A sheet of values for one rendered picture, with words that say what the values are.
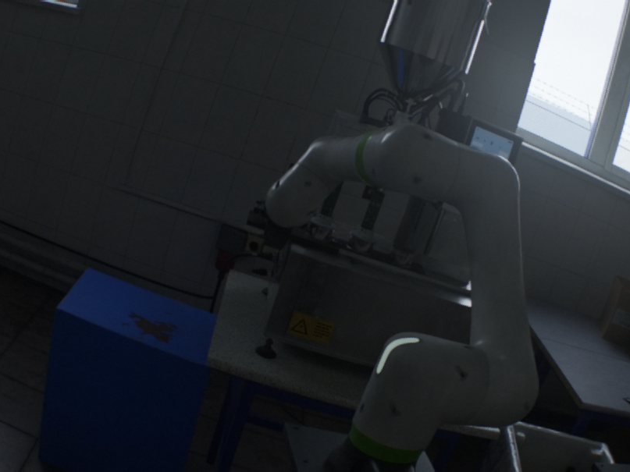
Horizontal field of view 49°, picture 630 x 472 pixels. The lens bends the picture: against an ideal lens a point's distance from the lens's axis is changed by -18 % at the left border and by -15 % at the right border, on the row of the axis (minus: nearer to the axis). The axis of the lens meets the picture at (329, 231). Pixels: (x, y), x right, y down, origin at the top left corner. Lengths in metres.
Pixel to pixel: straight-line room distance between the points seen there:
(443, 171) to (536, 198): 2.41
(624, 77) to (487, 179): 2.97
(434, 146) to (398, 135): 0.06
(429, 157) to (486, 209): 0.13
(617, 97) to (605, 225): 0.79
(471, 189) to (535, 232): 2.41
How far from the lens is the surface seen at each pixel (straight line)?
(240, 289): 2.40
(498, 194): 1.38
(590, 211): 3.86
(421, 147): 1.33
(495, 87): 3.61
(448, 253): 2.19
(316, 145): 1.74
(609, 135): 4.27
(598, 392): 2.72
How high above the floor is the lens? 1.52
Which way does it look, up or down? 13 degrees down
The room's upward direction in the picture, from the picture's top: 19 degrees clockwise
